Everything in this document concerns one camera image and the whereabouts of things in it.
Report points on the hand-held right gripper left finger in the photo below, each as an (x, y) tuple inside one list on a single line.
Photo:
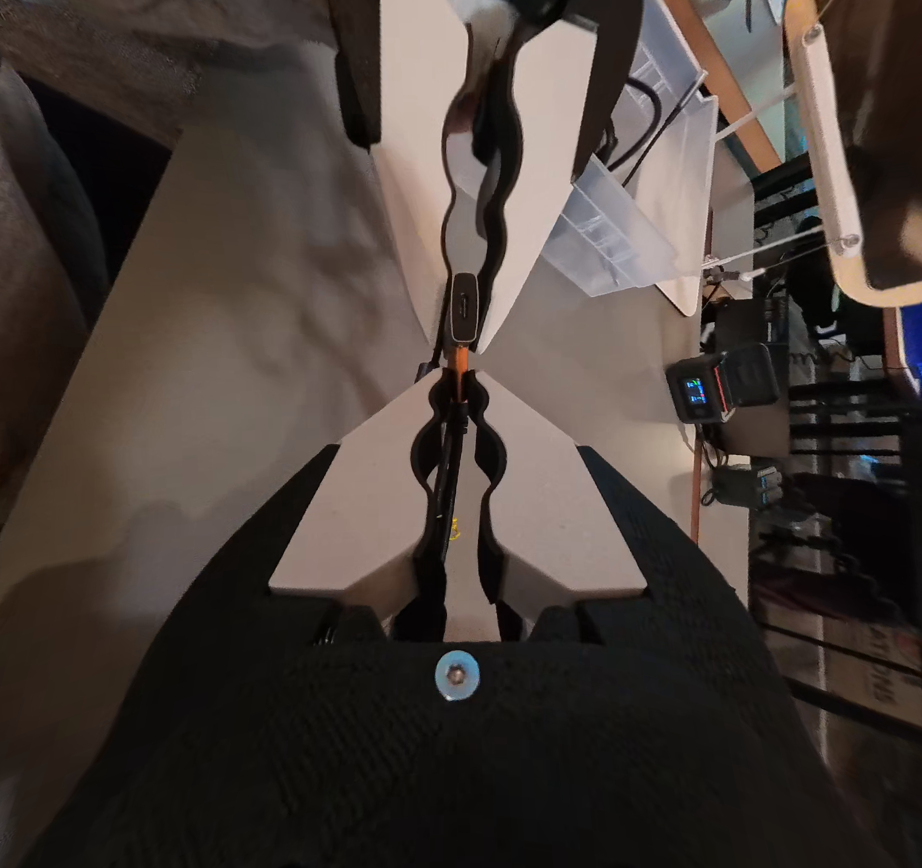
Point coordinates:
[(346, 522)]

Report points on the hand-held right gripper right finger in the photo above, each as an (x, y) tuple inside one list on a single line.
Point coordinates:
[(562, 522)]

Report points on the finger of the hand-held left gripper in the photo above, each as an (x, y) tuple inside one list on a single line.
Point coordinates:
[(551, 133), (414, 126)]

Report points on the clear plastic organizer box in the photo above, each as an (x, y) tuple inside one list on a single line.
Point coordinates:
[(648, 234)]

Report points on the grey printed sweatshirt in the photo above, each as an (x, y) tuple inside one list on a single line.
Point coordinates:
[(180, 18)]

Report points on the black charger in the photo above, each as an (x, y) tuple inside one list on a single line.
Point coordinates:
[(745, 486)]

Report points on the black power station with display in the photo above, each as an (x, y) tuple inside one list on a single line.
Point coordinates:
[(749, 378)]

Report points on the bentwood armchair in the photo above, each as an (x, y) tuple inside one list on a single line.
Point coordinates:
[(828, 147)]

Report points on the black metal rack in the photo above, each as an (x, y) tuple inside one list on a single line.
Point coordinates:
[(843, 418)]

